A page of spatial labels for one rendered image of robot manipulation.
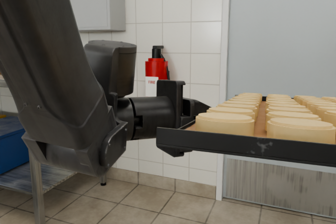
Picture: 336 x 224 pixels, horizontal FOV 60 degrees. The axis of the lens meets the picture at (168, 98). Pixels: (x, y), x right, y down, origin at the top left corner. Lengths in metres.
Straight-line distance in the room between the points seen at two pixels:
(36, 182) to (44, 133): 1.53
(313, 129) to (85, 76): 0.18
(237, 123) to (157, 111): 0.16
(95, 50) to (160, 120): 0.12
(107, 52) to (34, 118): 0.11
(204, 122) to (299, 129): 0.07
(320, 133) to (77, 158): 0.21
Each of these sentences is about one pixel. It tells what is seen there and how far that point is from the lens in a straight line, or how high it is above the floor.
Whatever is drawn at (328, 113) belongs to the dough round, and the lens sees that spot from 0.37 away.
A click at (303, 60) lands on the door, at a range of 1.88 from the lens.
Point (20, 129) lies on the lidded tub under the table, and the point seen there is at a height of 0.49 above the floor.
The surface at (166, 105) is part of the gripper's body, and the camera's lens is 0.38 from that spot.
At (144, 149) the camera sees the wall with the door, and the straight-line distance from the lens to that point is 2.21.
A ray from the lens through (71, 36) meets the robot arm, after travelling 0.23.
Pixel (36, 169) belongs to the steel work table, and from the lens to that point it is 1.77.
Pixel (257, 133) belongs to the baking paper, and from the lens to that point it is 0.30.
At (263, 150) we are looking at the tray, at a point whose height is 0.99.
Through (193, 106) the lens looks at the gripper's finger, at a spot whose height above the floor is 0.98.
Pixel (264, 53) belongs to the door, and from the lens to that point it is 1.88.
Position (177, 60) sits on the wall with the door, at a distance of 1.97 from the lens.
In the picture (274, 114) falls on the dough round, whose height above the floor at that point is 1.00.
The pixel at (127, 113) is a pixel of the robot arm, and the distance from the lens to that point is 0.36.
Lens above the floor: 1.06
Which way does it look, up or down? 11 degrees down
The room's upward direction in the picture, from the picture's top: straight up
